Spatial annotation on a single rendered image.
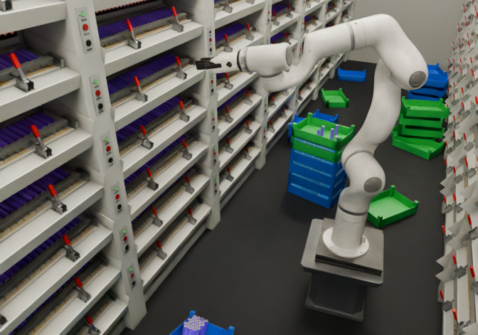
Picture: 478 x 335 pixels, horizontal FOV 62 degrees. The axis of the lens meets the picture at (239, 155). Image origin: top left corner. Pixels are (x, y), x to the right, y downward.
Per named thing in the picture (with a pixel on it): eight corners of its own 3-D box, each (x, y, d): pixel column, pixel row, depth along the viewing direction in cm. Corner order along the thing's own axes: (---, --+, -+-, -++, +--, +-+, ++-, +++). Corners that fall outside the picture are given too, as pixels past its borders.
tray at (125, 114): (203, 78, 178) (208, 58, 173) (112, 134, 131) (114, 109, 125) (166, 60, 183) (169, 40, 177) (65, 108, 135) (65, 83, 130)
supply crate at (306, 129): (353, 137, 232) (355, 125, 228) (338, 151, 218) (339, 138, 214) (308, 124, 248) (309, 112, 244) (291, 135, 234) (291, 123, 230)
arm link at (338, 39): (348, 65, 136) (262, 88, 138) (343, 19, 128) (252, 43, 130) (357, 75, 129) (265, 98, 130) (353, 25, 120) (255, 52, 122)
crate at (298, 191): (344, 193, 252) (346, 183, 248) (329, 209, 238) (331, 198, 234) (303, 177, 268) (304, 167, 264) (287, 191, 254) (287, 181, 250)
